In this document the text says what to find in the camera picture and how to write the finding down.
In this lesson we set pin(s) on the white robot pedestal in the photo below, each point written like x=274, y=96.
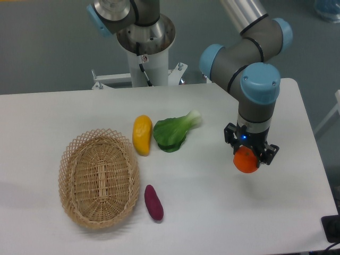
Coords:
x=147, y=50

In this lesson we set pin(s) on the orange fruit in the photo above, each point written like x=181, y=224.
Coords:
x=245, y=160

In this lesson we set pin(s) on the blue object top right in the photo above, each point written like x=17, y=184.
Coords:
x=328, y=10

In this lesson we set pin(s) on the white frame at right edge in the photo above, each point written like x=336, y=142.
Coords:
x=330, y=119

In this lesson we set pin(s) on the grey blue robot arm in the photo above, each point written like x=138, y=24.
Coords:
x=241, y=70

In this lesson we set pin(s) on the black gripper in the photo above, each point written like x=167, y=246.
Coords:
x=252, y=136

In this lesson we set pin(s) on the black device at table edge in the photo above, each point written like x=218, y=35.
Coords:
x=331, y=228

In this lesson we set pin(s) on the woven wicker basket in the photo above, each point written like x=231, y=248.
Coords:
x=98, y=180

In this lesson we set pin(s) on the green bok choy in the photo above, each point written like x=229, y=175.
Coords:
x=170, y=133

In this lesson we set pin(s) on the purple sweet potato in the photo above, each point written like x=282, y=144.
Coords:
x=153, y=203

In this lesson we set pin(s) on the yellow mango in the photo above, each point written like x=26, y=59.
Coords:
x=141, y=134

